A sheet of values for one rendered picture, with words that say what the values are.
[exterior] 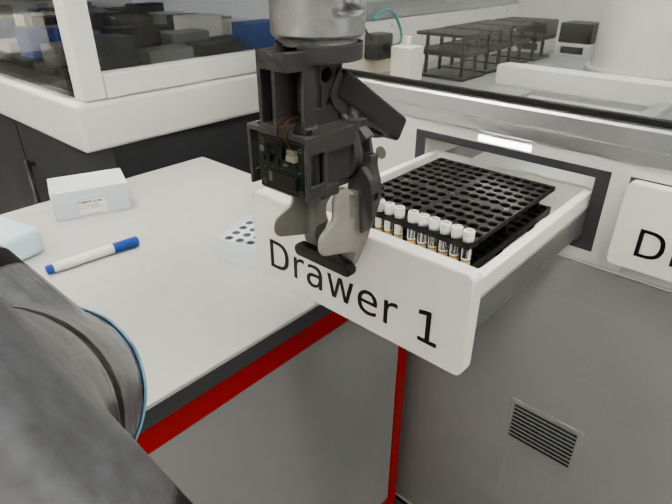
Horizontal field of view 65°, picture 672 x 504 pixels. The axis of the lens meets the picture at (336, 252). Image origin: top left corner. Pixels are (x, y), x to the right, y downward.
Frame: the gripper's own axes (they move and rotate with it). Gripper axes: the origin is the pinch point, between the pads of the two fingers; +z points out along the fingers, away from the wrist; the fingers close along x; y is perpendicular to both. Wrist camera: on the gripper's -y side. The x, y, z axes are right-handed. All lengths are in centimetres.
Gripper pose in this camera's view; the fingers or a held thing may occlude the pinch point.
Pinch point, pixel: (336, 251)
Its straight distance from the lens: 53.1
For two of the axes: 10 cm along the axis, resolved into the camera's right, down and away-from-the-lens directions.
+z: 0.0, 8.8, 4.8
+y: -6.7, 3.6, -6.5
